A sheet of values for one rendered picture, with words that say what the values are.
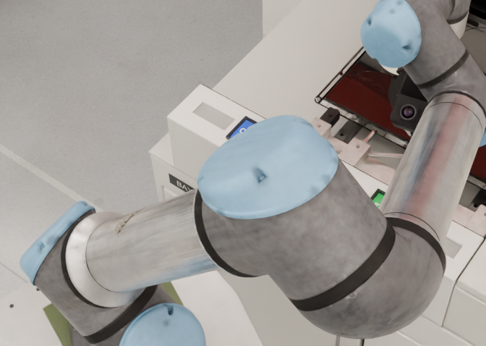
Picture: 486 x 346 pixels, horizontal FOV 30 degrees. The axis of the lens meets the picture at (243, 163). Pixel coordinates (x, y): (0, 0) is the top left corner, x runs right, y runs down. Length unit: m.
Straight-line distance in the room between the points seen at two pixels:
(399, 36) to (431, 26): 0.05
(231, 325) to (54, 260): 0.45
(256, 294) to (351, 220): 1.04
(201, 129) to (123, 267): 0.56
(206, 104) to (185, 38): 1.50
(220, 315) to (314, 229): 0.73
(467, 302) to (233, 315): 0.37
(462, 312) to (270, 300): 0.49
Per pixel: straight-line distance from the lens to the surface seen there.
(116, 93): 2.91
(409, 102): 1.26
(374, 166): 1.58
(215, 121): 1.54
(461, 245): 1.41
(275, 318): 1.85
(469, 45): 1.77
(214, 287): 1.51
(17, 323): 1.53
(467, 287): 1.38
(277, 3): 2.21
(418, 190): 0.95
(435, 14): 1.12
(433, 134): 1.03
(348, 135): 1.66
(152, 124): 2.81
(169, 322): 1.14
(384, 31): 1.09
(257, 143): 0.80
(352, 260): 0.79
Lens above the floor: 2.12
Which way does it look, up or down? 52 degrees down
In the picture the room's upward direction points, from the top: 3 degrees counter-clockwise
